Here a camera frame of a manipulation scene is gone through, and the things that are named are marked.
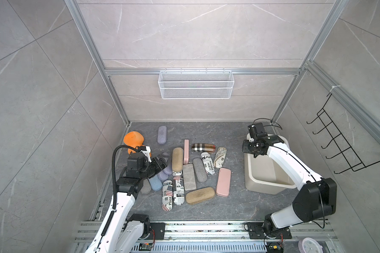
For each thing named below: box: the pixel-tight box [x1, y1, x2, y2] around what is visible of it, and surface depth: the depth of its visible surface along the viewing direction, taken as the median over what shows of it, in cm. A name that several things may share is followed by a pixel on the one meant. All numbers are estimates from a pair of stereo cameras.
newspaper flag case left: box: [161, 179, 174, 212], surface depth 83 cm
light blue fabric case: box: [147, 174, 163, 191], surface depth 87 cm
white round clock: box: [298, 237, 324, 253], surface depth 69 cm
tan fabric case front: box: [185, 186, 216, 204], surface depth 83 cm
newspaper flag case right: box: [172, 176, 186, 206], surface depth 85 cm
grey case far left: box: [140, 178, 152, 195], surface depth 86 cm
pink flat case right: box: [215, 167, 232, 198], surface depth 89 cm
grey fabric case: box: [192, 157, 208, 183], surface depth 92 cm
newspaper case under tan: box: [171, 170, 183, 177], surface depth 92 cm
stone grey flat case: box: [182, 163, 197, 191], surface depth 90 cm
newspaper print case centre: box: [200, 151, 215, 175], surface depth 95 cm
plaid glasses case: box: [191, 142, 216, 152], surface depth 103 cm
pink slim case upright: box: [183, 139, 190, 165], surface depth 97 cm
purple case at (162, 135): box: [157, 125, 168, 145], surface depth 109 cm
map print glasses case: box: [213, 146, 227, 169], surface depth 98 cm
